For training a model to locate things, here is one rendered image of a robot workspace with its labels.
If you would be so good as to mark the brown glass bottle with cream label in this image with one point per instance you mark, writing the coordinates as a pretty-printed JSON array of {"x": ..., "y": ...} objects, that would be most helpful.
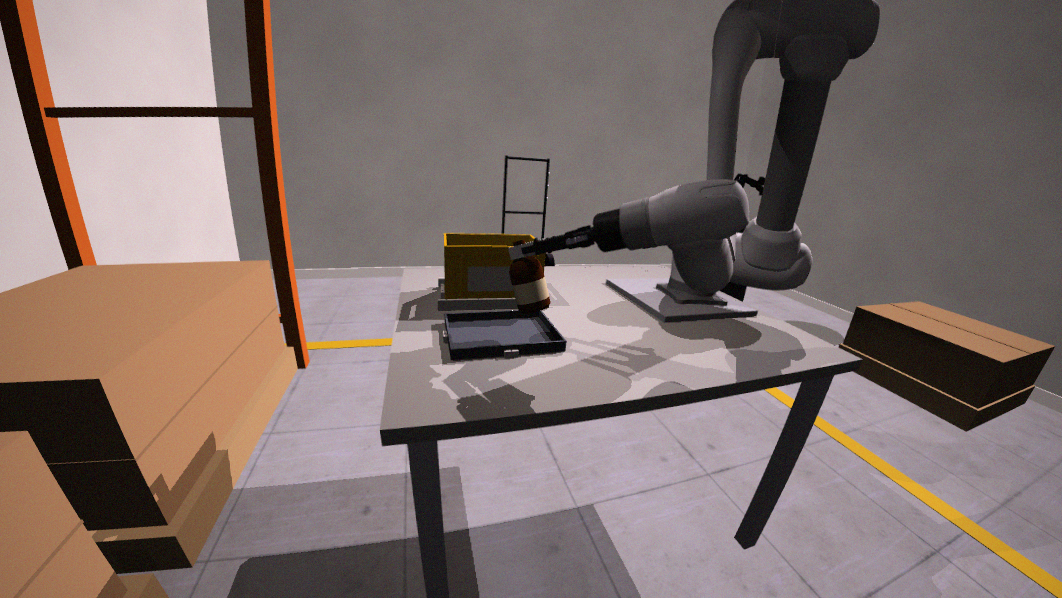
[{"x": 529, "y": 285}]

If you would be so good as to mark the dark olive open-top crate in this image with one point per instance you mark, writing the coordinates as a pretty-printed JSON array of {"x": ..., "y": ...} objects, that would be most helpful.
[{"x": 479, "y": 271}]

